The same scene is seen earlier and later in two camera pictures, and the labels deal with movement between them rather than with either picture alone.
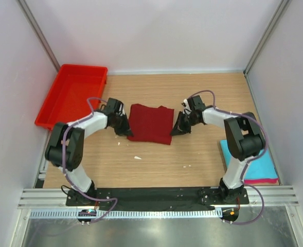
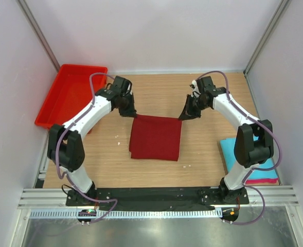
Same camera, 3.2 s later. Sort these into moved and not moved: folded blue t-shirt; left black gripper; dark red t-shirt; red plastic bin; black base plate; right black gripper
Moved: left black gripper; right black gripper; dark red t-shirt
Not moved: red plastic bin; folded blue t-shirt; black base plate
